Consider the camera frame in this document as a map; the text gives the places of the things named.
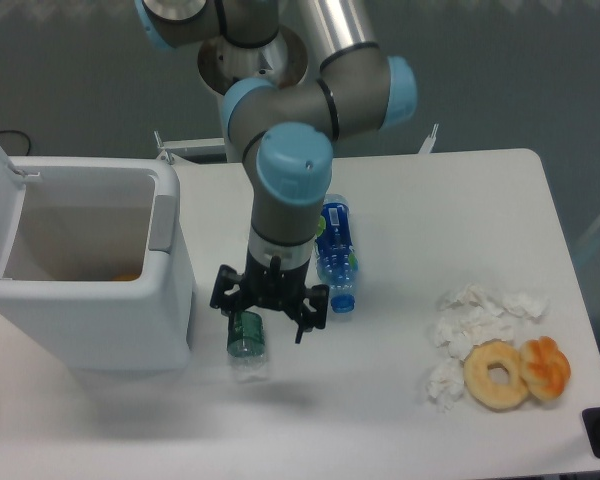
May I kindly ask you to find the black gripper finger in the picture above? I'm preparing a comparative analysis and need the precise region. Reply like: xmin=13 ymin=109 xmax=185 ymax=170
xmin=210 ymin=264 xmax=245 ymax=330
xmin=292 ymin=284 xmax=329 ymax=344

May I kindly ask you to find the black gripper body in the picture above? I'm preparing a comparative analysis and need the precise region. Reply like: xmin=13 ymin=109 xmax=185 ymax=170
xmin=239 ymin=251 xmax=309 ymax=315

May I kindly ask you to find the clear green label bottle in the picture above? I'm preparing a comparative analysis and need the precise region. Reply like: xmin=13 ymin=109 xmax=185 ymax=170
xmin=226 ymin=308 xmax=270 ymax=383

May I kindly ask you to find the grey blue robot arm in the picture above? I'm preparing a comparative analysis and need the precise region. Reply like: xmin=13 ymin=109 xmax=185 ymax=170
xmin=136 ymin=1 xmax=418 ymax=333

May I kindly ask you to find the blue plastic bottle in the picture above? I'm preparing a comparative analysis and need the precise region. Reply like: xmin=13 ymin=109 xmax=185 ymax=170
xmin=314 ymin=194 xmax=359 ymax=314

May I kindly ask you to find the white open trash bin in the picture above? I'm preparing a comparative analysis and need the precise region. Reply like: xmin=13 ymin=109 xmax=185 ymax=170
xmin=0 ymin=146 xmax=195 ymax=371

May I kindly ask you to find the crumpled white tissue lower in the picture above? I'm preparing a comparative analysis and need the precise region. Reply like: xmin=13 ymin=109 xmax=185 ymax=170
xmin=426 ymin=358 xmax=465 ymax=412

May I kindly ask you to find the crumpled white tissue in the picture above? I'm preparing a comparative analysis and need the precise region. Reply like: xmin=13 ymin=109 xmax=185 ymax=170
xmin=426 ymin=358 xmax=465 ymax=412
xmin=432 ymin=283 xmax=550 ymax=361

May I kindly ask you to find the crumpled white tissue upper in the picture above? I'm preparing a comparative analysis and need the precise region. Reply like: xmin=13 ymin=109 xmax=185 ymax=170
xmin=432 ymin=283 xmax=550 ymax=361

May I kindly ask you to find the orange glazed twisted bun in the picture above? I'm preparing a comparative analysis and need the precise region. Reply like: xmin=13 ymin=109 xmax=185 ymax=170
xmin=519 ymin=336 xmax=571 ymax=402

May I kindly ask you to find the plain ring donut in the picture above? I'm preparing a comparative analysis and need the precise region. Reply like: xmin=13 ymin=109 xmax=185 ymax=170
xmin=463 ymin=341 xmax=529 ymax=411

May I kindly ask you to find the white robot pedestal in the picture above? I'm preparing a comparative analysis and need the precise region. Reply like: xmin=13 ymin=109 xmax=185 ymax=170
xmin=196 ymin=26 xmax=310 ymax=163

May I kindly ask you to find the black floor cable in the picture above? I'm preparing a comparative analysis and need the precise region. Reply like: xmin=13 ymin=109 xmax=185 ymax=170
xmin=0 ymin=129 xmax=33 ymax=154

